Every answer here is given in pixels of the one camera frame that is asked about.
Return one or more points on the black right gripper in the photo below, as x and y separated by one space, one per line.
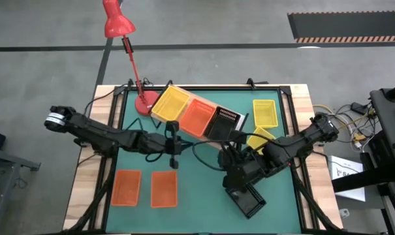
246 168

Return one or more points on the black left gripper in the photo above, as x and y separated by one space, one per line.
172 146

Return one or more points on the yellow plastic basket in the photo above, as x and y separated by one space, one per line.
256 142
265 114
170 103

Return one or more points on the orange plastic basket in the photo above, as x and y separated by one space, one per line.
197 118
164 189
126 187

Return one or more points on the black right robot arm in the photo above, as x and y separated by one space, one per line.
298 140

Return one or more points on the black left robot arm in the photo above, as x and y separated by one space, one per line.
96 132

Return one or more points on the wooden shelf with black legs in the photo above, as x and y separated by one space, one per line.
240 121

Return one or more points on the small red tag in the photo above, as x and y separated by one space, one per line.
290 162

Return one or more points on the green table mat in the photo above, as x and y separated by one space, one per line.
200 196

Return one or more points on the black table clamp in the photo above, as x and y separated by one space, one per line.
131 83
251 82

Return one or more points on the white cardboard box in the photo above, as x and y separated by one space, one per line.
339 164

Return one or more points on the small white device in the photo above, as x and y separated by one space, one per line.
344 213

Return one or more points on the orange plug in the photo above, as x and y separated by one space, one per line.
358 136

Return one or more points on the black power adapter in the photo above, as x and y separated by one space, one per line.
358 108

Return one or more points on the red desk lamp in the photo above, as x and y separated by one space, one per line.
117 24

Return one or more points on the dark grey equipment cart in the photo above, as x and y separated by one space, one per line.
385 117

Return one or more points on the grey metal stand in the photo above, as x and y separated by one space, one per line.
14 160

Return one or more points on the black hazard-striped floor mat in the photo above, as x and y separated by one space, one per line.
347 26

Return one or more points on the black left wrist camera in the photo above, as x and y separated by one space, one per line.
172 126

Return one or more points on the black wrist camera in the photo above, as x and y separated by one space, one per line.
172 126
239 137

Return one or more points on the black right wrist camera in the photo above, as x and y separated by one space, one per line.
239 137

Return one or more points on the black metal table frame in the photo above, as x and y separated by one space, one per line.
210 87

